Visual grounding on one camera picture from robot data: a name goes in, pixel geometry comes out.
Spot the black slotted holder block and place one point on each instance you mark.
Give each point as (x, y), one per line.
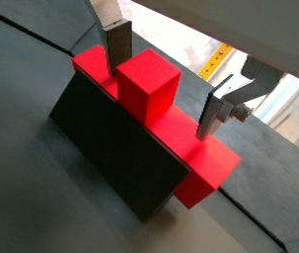
(134, 161)

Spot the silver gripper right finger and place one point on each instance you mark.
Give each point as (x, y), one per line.
(239, 88)

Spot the red cross-shaped block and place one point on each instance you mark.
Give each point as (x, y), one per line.
(143, 86)

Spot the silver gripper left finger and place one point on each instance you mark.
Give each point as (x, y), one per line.
(116, 32)

